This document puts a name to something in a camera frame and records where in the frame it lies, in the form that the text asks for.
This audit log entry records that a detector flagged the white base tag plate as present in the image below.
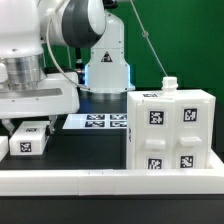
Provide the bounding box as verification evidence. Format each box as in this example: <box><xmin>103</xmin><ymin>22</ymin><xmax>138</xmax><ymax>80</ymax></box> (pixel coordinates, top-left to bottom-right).
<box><xmin>63</xmin><ymin>113</ymin><xmax>127</xmax><ymax>130</ymax></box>

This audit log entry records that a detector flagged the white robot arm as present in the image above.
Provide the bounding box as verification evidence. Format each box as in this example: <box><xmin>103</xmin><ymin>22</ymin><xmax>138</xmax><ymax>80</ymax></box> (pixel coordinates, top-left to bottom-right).
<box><xmin>0</xmin><ymin>0</ymin><xmax>134</xmax><ymax>132</ymax></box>

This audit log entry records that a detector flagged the white cabinet top block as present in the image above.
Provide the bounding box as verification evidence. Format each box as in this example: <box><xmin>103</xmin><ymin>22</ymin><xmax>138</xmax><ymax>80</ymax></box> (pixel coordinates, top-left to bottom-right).
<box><xmin>9</xmin><ymin>121</ymin><xmax>50</xmax><ymax>156</ymax></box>

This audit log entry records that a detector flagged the white cabinet body box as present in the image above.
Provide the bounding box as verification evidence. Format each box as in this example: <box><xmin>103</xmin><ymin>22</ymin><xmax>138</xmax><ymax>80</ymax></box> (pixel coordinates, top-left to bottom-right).
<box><xmin>126</xmin><ymin>77</ymin><xmax>216</xmax><ymax>169</ymax></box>

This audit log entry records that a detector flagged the white L-shaped obstacle fence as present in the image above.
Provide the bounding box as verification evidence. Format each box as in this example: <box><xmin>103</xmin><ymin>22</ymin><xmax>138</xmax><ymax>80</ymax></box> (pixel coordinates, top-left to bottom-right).
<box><xmin>0</xmin><ymin>135</ymin><xmax>224</xmax><ymax>197</ymax></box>

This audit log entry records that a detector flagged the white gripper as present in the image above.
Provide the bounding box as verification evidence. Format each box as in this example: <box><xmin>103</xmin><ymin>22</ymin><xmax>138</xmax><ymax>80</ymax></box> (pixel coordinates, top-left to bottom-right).
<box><xmin>0</xmin><ymin>73</ymin><xmax>80</xmax><ymax>135</ymax></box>

